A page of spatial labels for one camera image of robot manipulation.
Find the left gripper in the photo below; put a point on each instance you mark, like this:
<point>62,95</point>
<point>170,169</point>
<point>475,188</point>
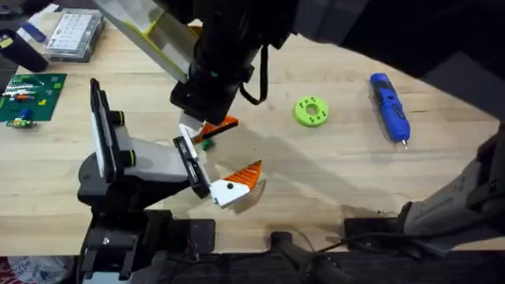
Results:
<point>154,161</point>

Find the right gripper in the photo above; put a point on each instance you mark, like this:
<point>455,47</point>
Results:
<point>215,79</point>

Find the orange ribbed wedge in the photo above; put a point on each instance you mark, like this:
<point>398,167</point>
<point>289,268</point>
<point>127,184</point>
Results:
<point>219,125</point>

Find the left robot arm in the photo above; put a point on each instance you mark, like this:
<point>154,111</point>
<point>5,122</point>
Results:
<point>110,240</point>

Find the blue electric screwdriver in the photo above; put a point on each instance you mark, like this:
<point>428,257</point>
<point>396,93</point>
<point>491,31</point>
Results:
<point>388,104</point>

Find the green disc with holes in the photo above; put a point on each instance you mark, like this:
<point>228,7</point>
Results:
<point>311,111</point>

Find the left wrist plate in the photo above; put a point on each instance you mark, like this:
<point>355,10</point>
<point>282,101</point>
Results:
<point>100,130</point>

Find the clear plastic parts box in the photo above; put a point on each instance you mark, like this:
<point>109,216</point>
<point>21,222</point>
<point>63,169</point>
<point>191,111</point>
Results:
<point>74,33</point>

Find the green board with blocks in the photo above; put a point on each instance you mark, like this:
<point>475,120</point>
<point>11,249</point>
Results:
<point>33,96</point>

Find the white and blue packet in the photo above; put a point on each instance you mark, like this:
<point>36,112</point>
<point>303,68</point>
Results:
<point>35,25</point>

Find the black cylindrical tool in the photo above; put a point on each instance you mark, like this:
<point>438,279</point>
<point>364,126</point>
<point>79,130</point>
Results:
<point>21,51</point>

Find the patterned cloth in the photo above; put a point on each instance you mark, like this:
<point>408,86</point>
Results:
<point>35,272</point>

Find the black rail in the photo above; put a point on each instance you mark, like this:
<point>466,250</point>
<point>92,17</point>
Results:
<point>355,268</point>

